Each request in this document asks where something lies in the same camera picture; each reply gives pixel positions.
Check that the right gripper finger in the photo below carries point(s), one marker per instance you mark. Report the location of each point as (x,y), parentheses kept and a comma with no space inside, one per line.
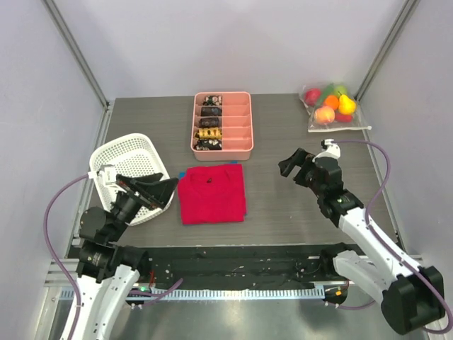
(297,159)
(305,174)

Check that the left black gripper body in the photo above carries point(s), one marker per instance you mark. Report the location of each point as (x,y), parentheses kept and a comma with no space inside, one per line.
(127,203)

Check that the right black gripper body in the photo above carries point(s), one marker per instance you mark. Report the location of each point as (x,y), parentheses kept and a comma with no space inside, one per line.
(306,171)

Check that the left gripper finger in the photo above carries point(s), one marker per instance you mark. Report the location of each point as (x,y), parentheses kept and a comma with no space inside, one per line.
(144,181)
(158,193)

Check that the clear polka dot zip bag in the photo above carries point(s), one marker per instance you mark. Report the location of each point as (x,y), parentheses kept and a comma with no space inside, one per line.
(358,123)

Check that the fake orange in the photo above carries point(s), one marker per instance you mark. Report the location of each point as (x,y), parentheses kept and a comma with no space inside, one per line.
(332,102)

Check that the fake red chili pepper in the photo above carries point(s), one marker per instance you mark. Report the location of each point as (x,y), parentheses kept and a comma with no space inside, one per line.
(341,118)

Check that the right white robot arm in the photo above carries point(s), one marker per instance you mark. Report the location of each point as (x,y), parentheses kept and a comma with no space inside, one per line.
(410,296)

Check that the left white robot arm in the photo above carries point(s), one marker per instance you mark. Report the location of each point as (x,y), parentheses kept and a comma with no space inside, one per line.
(106,271)

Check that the fake peach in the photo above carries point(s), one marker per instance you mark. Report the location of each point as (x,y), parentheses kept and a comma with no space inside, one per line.
(324,115)

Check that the fake red apple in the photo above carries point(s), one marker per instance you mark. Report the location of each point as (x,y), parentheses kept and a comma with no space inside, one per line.
(311,96)

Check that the fake yellow pear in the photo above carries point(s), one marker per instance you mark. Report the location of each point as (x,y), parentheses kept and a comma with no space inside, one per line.
(347,106)

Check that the fake green pepper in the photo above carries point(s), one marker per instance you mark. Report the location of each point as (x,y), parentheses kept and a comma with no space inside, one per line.
(326,91)

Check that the fake green lime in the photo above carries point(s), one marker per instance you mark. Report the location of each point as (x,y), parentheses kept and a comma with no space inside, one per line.
(340,90)

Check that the white perforated plastic basket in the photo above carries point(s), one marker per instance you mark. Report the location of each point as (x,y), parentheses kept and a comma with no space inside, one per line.
(132,155)

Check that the folded red t-shirt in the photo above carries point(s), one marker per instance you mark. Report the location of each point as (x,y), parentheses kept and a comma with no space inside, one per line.
(212,194)

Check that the rolled black white sock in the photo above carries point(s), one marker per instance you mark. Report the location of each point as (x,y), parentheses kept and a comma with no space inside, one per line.
(208,145)

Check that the rolled yellow patterned sock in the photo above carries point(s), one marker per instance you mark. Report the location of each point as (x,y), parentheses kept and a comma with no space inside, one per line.
(209,133)

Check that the rolled dark sock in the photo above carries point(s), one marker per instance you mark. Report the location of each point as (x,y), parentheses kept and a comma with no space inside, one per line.
(209,122)
(211,111)

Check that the pink divided organizer tray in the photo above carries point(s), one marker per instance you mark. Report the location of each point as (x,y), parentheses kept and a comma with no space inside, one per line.
(236,125)

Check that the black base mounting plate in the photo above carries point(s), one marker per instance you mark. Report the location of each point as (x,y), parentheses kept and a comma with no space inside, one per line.
(269,267)

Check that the rolled sock top compartment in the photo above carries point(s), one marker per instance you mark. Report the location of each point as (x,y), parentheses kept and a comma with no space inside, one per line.
(212,100)

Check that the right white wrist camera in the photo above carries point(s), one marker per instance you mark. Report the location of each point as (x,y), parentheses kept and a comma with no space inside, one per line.
(329,149)

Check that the white slotted cable duct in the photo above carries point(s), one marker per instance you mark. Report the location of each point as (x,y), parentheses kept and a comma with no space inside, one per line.
(316,293)

